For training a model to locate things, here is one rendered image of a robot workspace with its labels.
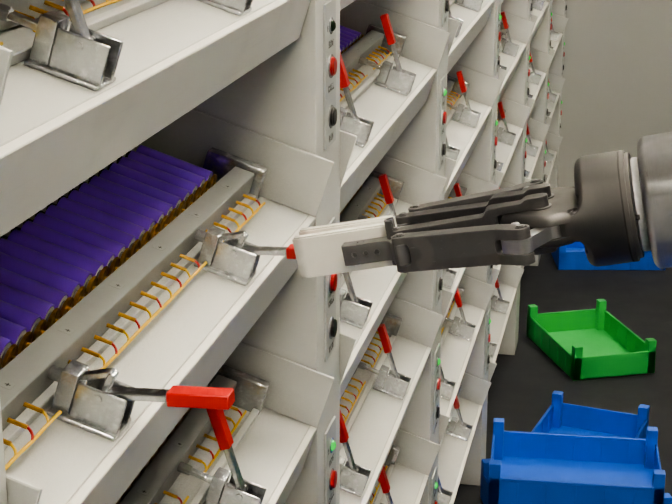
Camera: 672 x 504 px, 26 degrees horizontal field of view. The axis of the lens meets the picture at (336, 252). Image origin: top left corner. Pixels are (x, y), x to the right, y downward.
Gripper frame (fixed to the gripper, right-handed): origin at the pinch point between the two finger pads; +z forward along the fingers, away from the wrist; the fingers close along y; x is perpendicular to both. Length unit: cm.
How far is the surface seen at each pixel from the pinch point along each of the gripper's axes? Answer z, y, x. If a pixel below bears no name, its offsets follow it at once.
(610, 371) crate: 4, 219, -96
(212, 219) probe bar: 10.9, 4.2, 2.4
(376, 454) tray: 16, 53, -39
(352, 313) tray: 12.3, 42.3, -18.4
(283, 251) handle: 4.6, -0.5, 0.5
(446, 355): 22, 131, -56
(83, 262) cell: 14.3, -11.8, 4.6
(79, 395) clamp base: 9.0, -27.7, 1.3
